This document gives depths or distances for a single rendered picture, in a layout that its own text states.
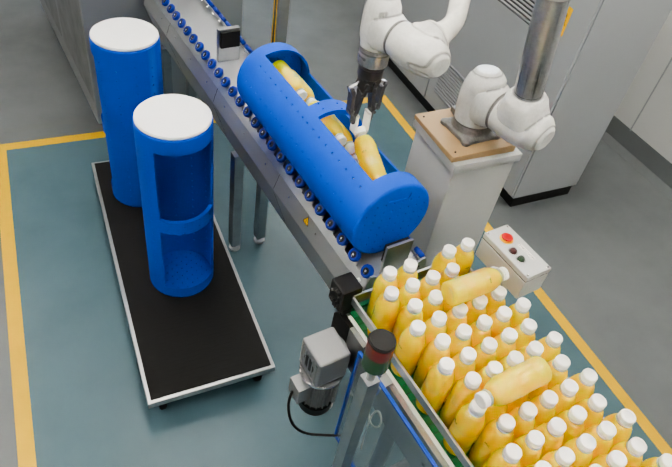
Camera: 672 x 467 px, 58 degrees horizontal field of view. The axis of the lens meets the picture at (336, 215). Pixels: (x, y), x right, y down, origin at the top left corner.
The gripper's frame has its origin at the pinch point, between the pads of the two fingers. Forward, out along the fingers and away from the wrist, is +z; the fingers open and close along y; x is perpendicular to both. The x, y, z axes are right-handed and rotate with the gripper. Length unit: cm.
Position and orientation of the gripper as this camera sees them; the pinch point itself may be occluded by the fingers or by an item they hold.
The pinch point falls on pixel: (360, 121)
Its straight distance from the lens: 191.7
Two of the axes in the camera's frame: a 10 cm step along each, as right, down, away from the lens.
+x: 5.0, 6.5, -5.8
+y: -8.6, 2.6, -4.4
